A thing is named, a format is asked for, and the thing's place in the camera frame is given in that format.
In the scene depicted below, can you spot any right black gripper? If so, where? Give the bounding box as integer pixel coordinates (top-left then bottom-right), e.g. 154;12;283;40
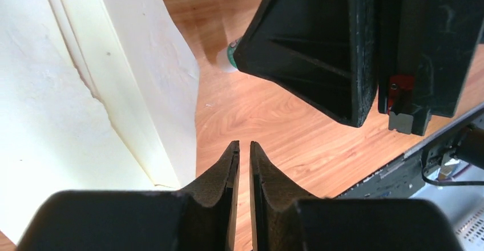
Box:
377;0;483;136

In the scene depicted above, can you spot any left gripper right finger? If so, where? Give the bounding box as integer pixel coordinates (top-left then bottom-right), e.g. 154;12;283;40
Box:
249;141;462;250

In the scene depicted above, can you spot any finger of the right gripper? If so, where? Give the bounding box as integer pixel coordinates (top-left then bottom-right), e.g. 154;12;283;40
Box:
234;0;377;127

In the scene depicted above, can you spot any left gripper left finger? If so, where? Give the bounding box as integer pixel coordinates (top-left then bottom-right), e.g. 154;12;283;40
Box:
17;141;240;250

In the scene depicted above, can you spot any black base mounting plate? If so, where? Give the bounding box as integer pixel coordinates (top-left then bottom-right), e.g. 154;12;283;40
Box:
337;103;483;199

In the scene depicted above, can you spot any cream paper envelope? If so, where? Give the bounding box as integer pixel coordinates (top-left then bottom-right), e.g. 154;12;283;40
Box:
1;0;200;244

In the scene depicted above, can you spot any green white glue stick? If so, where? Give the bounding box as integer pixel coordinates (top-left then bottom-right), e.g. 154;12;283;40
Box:
216;38;241;73

